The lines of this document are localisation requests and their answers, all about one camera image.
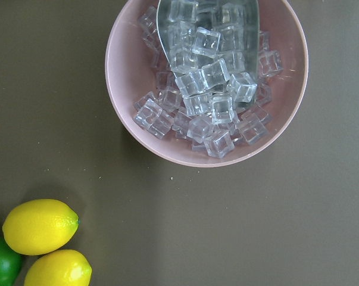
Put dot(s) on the green lime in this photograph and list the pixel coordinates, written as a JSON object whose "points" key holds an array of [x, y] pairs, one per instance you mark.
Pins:
{"points": [[10, 264]]}

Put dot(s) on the yellow lemon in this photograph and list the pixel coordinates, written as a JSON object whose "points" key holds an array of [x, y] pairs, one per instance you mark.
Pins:
{"points": [[39, 226], [61, 267]]}

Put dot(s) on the pink bowl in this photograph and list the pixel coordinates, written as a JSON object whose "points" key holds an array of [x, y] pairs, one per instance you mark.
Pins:
{"points": [[129, 75]]}

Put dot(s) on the clear ice cubes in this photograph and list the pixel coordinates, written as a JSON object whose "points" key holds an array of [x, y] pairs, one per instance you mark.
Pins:
{"points": [[211, 124]]}

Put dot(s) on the metal ice scoop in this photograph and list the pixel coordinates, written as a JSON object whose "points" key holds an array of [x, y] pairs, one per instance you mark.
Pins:
{"points": [[212, 47]]}

